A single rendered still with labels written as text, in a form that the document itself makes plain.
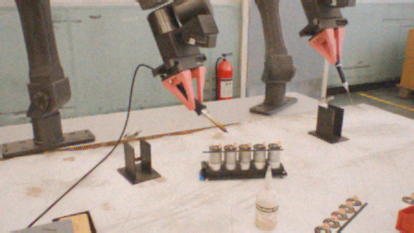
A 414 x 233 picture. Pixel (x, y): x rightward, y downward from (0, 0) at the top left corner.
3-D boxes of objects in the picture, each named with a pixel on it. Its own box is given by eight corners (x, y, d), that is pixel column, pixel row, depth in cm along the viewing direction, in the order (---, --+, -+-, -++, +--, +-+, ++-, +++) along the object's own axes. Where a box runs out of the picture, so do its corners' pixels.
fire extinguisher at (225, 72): (213, 109, 364) (213, 53, 347) (227, 107, 370) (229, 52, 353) (220, 113, 351) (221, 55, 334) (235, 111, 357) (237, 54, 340)
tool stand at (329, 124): (331, 147, 96) (317, 106, 99) (359, 136, 88) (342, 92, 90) (313, 151, 94) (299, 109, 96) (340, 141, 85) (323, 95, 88)
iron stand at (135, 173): (150, 182, 77) (136, 138, 79) (166, 174, 70) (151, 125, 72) (122, 190, 74) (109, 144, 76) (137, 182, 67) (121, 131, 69)
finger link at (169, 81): (220, 100, 75) (203, 55, 75) (196, 107, 70) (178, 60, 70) (197, 109, 80) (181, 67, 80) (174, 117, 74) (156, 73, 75)
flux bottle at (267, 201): (253, 229, 56) (256, 169, 53) (256, 217, 59) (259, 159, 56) (276, 233, 55) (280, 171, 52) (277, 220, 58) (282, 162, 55)
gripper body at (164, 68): (209, 61, 76) (196, 27, 76) (174, 68, 69) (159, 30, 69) (188, 72, 81) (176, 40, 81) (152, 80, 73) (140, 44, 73)
